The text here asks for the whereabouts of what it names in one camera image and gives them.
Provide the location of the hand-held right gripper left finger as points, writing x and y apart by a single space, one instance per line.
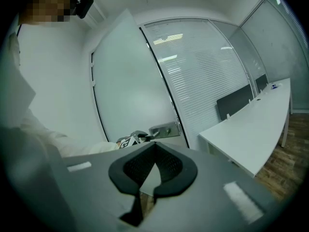
116 171

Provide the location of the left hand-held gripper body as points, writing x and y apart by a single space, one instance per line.
129 141

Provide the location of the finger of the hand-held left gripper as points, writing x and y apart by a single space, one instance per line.
151 136

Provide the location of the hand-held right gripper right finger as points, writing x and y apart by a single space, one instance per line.
187 171

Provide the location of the frosted glass door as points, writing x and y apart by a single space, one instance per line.
125 81

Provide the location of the person's left forearm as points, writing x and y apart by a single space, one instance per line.
77 144

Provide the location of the long white desk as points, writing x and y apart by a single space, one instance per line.
251 129

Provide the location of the glass partition with blinds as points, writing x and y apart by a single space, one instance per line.
200 76

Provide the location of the large dark desk divider panel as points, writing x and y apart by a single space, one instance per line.
235 101

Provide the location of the small dark desk divider panel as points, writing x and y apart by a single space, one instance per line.
262 82

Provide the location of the small blue box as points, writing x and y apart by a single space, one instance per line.
273 86

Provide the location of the person's white shirt torso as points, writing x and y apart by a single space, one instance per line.
14 88

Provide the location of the person's head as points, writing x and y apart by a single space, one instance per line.
48 1

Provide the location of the black head-worn camera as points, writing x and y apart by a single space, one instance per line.
84 6

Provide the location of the frosted glass wall panel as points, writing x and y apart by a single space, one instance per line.
272 42

